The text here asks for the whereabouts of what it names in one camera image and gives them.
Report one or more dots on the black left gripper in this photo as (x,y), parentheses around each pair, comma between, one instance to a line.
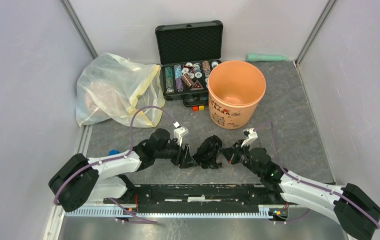
(188,162)

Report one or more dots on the red triangle dealer button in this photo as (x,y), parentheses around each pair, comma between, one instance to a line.
(197,86)

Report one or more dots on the black poker chip case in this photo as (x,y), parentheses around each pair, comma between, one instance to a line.
(188,52)

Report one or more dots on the small red cube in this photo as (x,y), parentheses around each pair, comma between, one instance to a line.
(195,108)

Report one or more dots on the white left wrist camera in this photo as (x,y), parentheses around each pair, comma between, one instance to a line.
(179,133)

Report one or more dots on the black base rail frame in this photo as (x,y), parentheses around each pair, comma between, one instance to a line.
(188,200)

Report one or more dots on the mint green handle tool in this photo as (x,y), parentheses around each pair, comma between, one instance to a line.
(254,57)

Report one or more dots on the orange capybara trash bin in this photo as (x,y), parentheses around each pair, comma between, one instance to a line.
(235,90)

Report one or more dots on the black trash bag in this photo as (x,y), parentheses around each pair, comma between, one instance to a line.
(208,152)

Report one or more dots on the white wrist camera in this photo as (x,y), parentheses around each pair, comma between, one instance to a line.
(250,136)
(179,133)

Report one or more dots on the blue small object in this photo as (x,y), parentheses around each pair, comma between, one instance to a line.
(113,152)

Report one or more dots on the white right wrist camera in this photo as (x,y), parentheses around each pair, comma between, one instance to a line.
(250,136)

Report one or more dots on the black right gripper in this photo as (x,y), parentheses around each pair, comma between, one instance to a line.
(236,149)

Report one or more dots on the translucent yellowish plastic bag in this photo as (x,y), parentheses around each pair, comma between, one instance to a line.
(112,87)

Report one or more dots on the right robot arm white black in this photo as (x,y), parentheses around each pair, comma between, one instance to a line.
(347,205)

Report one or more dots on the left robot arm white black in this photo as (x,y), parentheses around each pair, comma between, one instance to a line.
(82,180)

